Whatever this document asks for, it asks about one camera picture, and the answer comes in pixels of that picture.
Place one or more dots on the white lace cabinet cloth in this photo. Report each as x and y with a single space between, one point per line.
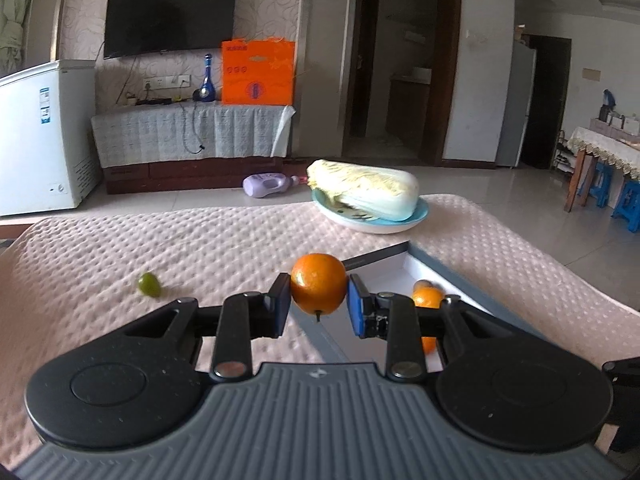
150 135

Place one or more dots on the orange paper bag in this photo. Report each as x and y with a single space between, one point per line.
257 72

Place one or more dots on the black wall television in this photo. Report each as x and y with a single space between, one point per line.
170 15

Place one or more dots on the mandarin with short stem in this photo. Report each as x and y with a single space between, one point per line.
429 298

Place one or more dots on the white and blue plate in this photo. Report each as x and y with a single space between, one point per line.
350 222

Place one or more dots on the dark wooden television cabinet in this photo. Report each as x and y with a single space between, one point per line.
175 175

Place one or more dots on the small green fruit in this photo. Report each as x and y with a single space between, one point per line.
150 285

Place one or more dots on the dark wooden door frame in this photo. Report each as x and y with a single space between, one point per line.
452 60

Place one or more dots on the pale curtain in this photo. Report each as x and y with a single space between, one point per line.
12 15

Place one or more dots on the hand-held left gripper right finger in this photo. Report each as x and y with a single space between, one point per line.
357 305

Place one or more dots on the white wall sockets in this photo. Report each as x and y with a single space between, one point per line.
165 81

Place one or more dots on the grey refrigerator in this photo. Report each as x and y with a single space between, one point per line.
517 105

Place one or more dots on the white box with grey rim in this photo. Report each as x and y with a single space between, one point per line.
400 272

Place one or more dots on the blue plastic stool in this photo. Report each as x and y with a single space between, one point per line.
627 207
597 185

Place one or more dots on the blue glass bottle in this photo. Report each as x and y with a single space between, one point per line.
208 87

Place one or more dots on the purple plastic bottle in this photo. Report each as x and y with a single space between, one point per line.
265 186

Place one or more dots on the black power strip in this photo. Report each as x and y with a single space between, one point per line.
152 102

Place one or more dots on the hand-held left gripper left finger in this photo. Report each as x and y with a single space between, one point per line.
280 307

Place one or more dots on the small smooth orange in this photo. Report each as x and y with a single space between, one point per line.
317 282

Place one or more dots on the white chest freezer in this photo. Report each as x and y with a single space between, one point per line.
40 140

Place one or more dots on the pink dotted blanket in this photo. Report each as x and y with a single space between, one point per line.
150 240

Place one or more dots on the napa cabbage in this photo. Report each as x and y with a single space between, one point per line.
365 190

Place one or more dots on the wooden table with lace cloth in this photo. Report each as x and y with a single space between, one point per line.
600 145

